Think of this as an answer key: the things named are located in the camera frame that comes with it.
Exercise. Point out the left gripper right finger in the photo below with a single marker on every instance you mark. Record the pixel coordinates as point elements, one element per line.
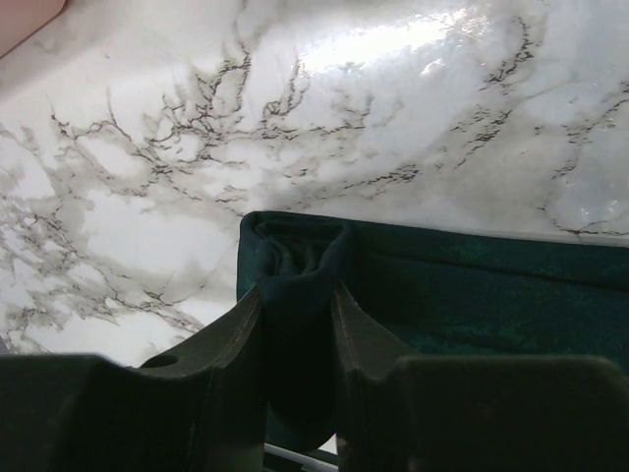
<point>398,410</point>

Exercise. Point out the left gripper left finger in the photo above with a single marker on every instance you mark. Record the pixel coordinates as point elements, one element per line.
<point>199,406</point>

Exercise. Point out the pink compartment organizer box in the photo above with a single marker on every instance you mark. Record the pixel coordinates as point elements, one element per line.
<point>19,19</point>

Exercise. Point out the dark green tie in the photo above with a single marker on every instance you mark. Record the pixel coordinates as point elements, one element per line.
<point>439,292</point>

